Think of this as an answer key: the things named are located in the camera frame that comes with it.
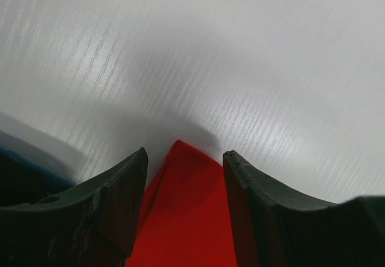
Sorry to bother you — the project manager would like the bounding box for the red t-shirt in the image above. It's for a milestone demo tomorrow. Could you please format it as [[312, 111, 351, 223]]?
[[126, 140, 236, 267]]

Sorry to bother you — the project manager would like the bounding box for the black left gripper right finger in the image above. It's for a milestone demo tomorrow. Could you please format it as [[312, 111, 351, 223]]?
[[223, 151, 384, 266]]

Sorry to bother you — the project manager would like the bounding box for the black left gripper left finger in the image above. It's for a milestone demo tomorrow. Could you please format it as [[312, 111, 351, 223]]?
[[1, 149, 148, 266]]

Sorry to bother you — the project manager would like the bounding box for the folded blue t-shirt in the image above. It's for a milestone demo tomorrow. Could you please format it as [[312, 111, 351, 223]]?
[[1, 149, 75, 207]]

